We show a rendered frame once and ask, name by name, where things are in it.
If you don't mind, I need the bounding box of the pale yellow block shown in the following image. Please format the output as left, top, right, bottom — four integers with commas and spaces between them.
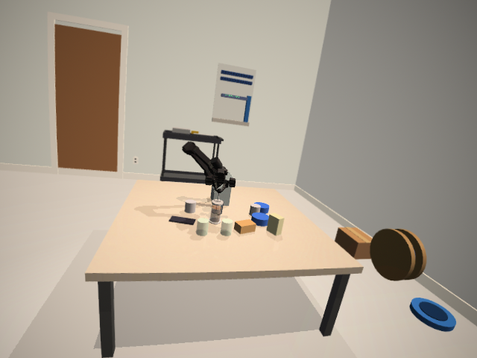
267, 213, 285, 236

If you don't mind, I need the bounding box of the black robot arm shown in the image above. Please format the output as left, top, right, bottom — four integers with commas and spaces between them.
182, 141, 227, 179

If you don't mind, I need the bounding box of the blue short cylinder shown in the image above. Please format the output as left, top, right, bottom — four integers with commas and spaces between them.
254, 202, 270, 214
251, 213, 269, 227

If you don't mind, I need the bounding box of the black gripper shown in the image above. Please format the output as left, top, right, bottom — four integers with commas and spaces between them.
205, 176, 236, 192

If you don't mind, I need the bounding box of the glass coffee press with black knob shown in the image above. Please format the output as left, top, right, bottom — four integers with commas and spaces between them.
209, 189, 224, 224

